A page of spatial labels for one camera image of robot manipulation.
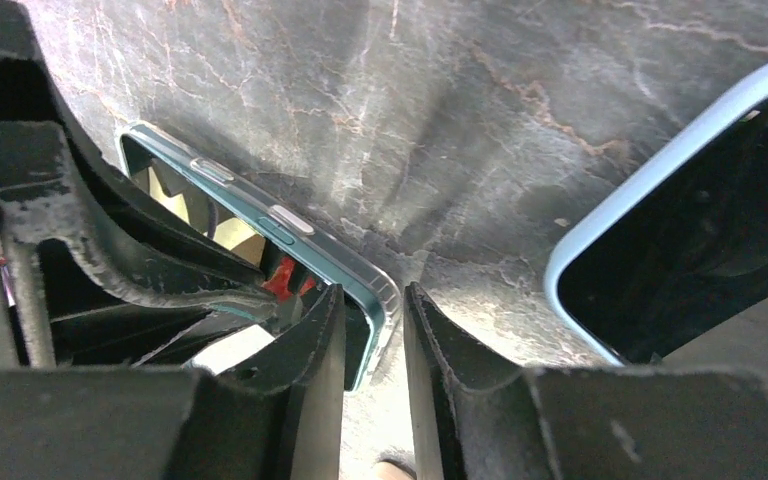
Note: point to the black smartphone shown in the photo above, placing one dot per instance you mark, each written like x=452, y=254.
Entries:
x=238, y=225

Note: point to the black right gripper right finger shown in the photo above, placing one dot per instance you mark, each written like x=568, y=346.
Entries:
x=477, y=415

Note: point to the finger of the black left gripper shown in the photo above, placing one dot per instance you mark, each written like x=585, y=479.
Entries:
x=132, y=331
x=56, y=187

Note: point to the light blue phone case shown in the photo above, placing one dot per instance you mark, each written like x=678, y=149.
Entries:
x=732, y=106

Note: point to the black smartphone carried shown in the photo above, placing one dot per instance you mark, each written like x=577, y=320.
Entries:
x=687, y=257

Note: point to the clear magsafe phone case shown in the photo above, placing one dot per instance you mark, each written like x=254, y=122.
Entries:
x=331, y=245

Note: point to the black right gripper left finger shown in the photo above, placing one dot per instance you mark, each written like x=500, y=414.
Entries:
x=277, y=415

